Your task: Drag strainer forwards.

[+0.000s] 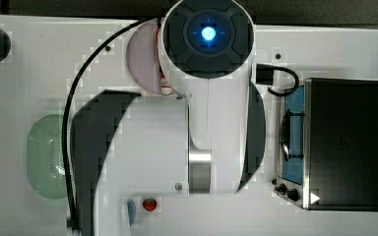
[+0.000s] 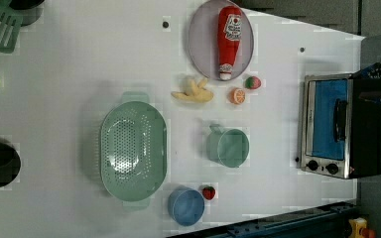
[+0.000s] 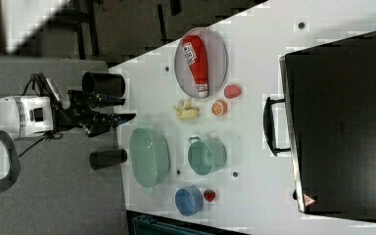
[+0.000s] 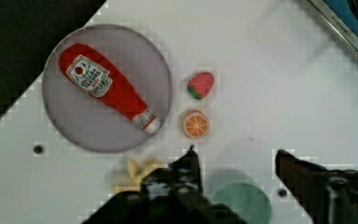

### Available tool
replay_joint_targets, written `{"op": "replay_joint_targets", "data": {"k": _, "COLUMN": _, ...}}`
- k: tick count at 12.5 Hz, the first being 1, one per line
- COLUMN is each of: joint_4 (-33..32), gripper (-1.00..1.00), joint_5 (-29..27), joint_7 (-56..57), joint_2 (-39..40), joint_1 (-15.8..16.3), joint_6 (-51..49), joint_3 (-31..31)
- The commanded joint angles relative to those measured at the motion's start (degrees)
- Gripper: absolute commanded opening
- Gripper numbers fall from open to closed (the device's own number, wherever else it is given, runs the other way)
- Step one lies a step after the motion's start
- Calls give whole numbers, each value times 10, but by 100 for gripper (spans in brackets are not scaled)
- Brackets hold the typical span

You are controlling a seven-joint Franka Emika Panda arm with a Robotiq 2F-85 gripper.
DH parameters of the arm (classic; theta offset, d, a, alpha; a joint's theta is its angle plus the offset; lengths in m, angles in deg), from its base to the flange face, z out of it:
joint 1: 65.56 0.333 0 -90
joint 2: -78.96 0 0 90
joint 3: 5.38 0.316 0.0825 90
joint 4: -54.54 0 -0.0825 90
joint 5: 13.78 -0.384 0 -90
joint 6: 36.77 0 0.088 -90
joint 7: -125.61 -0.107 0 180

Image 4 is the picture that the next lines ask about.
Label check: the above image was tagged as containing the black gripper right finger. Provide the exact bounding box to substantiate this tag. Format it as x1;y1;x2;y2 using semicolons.
275;149;358;224

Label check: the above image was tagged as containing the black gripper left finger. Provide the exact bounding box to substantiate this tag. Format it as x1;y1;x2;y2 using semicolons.
141;145;203;200

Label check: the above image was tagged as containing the yellow toy banana peel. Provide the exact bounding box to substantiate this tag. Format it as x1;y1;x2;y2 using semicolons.
112;158;164;193

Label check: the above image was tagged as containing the orange slice toy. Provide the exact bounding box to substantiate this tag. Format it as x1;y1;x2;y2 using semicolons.
182;110;210;139

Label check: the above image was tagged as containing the red toy strawberry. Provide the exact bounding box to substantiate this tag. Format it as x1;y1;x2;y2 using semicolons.
187;72;214;100

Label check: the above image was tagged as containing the red plush ketchup bottle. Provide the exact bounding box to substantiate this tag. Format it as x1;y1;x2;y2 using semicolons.
58;43;161;134

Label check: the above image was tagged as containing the silver toaster oven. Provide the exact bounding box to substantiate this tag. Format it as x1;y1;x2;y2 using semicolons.
302;0;358;57

